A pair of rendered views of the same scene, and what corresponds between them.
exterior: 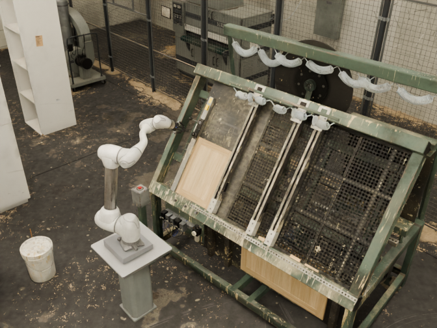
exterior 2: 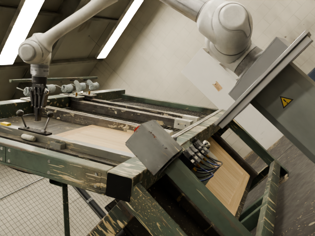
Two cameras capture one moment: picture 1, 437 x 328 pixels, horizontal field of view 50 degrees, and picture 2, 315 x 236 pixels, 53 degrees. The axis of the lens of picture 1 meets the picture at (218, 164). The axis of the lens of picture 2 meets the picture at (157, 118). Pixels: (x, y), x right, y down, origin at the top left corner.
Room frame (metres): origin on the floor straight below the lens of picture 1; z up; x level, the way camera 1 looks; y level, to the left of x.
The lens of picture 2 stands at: (3.89, 1.94, 0.69)
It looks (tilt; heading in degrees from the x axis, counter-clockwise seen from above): 10 degrees up; 251
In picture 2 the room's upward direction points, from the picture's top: 44 degrees counter-clockwise
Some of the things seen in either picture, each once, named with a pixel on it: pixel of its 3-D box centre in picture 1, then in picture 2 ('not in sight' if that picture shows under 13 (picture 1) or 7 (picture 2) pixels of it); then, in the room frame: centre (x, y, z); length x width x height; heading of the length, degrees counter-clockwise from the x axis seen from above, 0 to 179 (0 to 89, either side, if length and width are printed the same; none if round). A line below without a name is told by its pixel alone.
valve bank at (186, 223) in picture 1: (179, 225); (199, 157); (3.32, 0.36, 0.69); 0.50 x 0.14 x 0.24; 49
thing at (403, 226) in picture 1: (379, 174); not in sight; (3.19, -1.32, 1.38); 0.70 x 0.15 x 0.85; 49
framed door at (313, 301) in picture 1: (282, 270); (218, 168); (2.94, -0.57, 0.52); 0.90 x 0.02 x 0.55; 49
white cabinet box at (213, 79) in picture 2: not in sight; (236, 97); (0.73, -3.17, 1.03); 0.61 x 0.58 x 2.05; 43
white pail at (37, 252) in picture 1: (38, 256); not in sight; (3.37, 1.75, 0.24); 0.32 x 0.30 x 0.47; 43
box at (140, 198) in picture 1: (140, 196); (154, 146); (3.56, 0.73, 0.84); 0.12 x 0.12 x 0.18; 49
